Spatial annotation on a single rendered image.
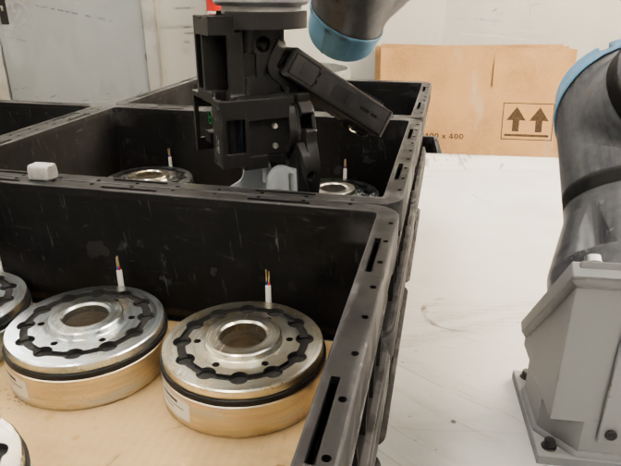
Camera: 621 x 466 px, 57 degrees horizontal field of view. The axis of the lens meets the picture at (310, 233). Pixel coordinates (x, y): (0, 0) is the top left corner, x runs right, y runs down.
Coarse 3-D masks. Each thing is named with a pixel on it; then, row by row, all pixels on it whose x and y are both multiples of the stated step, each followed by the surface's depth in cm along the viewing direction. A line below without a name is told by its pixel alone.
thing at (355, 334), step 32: (64, 192) 43; (96, 192) 43; (128, 192) 42; (160, 192) 42; (192, 192) 42; (384, 224) 36; (384, 256) 32; (352, 288) 28; (384, 288) 30; (352, 320) 26; (352, 352) 23; (320, 384) 21; (352, 384) 21; (320, 416) 20; (352, 416) 20; (320, 448) 18; (352, 448) 21
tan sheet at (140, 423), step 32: (0, 384) 37; (160, 384) 37; (0, 416) 34; (32, 416) 34; (64, 416) 34; (96, 416) 34; (128, 416) 34; (160, 416) 34; (32, 448) 32; (64, 448) 32; (96, 448) 32; (128, 448) 32; (160, 448) 32; (192, 448) 32; (224, 448) 32; (256, 448) 32; (288, 448) 32
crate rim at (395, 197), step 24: (72, 120) 65; (336, 120) 67; (408, 120) 65; (0, 144) 55; (408, 144) 55; (408, 168) 47; (240, 192) 42; (264, 192) 42; (288, 192) 42; (312, 192) 42; (384, 192) 42; (408, 192) 48
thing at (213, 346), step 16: (224, 320) 38; (240, 320) 38; (256, 320) 38; (208, 336) 36; (224, 336) 37; (272, 336) 36; (208, 352) 35; (224, 352) 34; (240, 352) 34; (256, 352) 34; (272, 352) 35
